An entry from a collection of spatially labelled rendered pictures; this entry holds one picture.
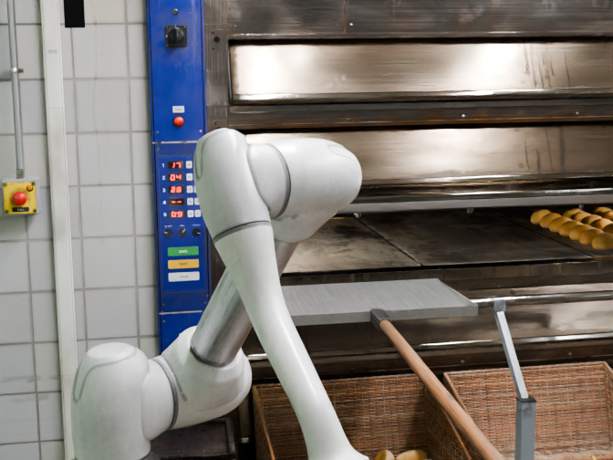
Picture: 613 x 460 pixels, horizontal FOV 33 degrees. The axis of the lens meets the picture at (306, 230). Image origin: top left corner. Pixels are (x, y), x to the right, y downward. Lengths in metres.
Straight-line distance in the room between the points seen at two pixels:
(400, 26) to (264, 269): 1.60
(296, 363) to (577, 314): 1.98
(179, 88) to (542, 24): 1.13
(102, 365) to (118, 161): 1.08
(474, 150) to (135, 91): 1.04
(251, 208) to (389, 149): 1.51
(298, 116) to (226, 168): 1.40
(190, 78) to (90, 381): 1.19
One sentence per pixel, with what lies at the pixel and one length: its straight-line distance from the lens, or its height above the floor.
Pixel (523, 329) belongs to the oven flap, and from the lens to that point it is 3.36.
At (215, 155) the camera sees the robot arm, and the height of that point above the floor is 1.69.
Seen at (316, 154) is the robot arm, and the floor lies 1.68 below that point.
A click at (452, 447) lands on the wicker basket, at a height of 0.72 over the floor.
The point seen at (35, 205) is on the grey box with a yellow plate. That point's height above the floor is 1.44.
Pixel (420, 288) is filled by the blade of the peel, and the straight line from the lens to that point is 2.95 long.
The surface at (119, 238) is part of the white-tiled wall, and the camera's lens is 3.05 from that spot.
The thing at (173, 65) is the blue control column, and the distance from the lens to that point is 2.98.
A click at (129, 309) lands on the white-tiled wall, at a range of 3.10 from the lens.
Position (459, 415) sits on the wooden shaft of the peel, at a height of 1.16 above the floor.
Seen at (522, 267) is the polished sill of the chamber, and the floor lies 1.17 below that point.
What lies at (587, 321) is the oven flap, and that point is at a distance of 3.44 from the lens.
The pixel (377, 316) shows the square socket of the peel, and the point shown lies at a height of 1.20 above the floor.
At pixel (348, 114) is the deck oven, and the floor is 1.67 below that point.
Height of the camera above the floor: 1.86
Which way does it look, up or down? 10 degrees down
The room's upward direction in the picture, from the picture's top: 1 degrees counter-clockwise
